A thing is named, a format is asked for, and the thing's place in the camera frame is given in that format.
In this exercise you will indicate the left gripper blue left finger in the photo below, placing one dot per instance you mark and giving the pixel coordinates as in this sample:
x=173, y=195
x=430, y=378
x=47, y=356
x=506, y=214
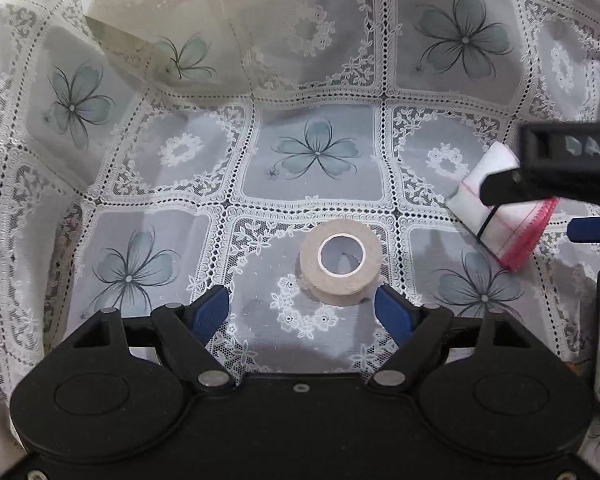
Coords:
x=184, y=333

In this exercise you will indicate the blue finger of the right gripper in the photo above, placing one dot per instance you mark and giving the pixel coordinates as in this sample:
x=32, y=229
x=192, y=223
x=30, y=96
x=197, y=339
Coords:
x=584, y=230

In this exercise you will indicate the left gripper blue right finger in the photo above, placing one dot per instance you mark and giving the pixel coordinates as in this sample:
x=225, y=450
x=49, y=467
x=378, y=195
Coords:
x=418, y=333

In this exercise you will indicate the beige tape roll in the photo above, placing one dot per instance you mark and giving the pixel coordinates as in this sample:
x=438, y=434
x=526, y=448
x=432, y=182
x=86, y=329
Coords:
x=340, y=262

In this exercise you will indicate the grey lace floral tablecloth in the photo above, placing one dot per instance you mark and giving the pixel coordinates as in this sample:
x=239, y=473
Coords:
x=152, y=148

